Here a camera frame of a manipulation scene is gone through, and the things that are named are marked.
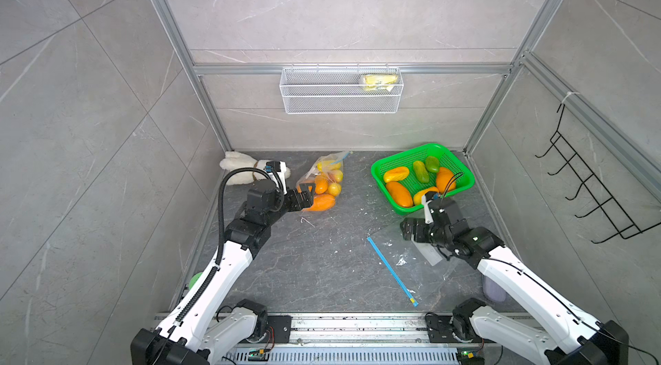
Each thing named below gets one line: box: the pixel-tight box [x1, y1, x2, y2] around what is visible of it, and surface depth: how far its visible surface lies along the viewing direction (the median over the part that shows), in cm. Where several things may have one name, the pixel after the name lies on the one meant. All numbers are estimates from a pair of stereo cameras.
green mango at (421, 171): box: [413, 160, 431, 184], surface depth 109 cm
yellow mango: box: [316, 160, 344, 176], surface depth 99 cm
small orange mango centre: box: [315, 174, 330, 195], surface depth 96 cm
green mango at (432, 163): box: [425, 155, 440, 174], surface depth 109 cm
